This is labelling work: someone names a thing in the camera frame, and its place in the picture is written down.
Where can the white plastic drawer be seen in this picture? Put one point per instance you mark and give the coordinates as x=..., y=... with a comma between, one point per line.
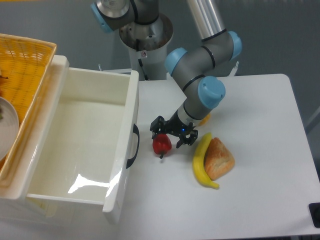
x=84, y=157

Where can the yellow woven basket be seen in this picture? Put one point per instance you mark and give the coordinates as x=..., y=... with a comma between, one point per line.
x=24, y=63

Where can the black corner object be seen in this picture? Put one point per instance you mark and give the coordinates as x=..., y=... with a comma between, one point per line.
x=314, y=209

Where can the white plate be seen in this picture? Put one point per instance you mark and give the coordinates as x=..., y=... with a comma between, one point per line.
x=9, y=127

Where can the brown bread piece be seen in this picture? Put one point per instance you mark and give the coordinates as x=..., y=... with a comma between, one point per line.
x=218, y=160

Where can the yellow banana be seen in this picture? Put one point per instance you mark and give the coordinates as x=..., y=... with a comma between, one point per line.
x=198, y=163

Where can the red bell pepper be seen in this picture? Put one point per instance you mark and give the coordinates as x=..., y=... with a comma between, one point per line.
x=161, y=145

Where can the yellow bell pepper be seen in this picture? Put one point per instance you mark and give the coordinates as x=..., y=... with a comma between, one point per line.
x=205, y=120

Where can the white drawer cabinet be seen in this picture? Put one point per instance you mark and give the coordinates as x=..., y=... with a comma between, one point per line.
x=19, y=169

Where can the black drawer handle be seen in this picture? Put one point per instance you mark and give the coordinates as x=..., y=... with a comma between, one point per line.
x=135, y=145

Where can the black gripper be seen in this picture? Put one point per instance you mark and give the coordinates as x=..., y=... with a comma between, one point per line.
x=174, y=126

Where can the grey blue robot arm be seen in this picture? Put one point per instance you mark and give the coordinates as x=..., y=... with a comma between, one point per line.
x=189, y=69

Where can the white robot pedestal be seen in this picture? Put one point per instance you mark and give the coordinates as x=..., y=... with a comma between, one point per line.
x=147, y=47

